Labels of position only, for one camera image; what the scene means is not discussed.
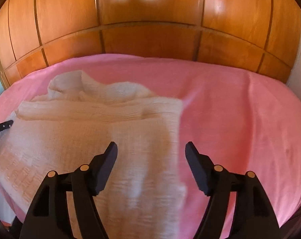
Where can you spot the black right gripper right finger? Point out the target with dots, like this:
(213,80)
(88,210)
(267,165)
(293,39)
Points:
(253,217)

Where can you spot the glossy wooden headboard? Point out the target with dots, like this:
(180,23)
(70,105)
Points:
(261,36)

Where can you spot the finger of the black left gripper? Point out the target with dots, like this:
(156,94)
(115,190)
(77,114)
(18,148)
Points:
(5,125)

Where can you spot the pink bed cover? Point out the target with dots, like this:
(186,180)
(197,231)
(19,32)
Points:
(242,120)

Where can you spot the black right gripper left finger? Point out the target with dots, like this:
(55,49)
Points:
(48,215)

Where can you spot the cream knitted sweater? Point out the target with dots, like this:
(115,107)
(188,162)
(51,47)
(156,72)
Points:
(77,119)

